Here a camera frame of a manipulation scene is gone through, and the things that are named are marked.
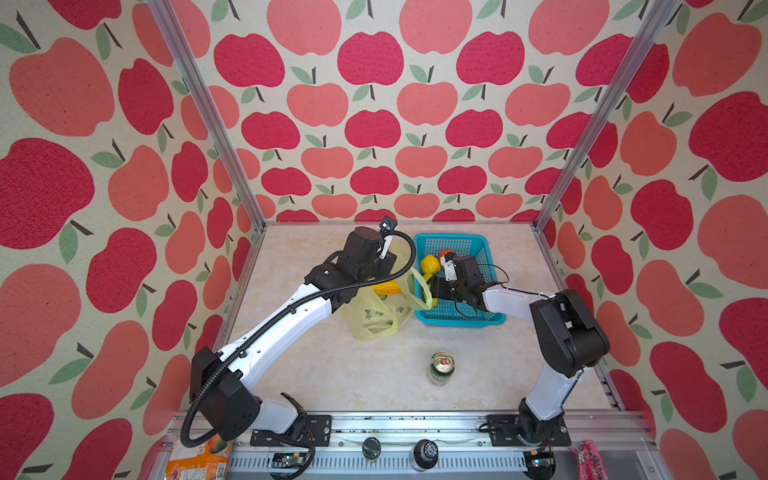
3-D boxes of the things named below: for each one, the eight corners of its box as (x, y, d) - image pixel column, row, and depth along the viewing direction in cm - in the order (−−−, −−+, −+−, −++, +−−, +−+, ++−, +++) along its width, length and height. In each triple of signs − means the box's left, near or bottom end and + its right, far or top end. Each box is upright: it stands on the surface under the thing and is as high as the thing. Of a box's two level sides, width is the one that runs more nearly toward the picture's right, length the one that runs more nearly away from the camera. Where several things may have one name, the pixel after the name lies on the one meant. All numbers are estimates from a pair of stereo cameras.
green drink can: (428, 387, 83) (434, 374, 74) (426, 365, 87) (431, 351, 78) (449, 387, 83) (456, 374, 74) (446, 366, 87) (453, 351, 78)
